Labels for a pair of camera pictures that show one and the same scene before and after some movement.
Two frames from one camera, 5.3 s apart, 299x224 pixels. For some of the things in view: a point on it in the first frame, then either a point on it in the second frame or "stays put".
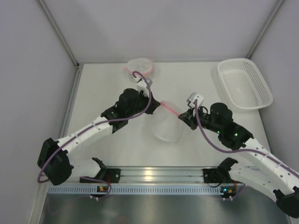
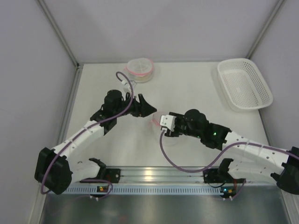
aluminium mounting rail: x=160 y=175 stays put
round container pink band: x=144 y=66 stays put
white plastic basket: x=244 y=84 stays put
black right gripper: x=190 y=119 → x=174 y=132
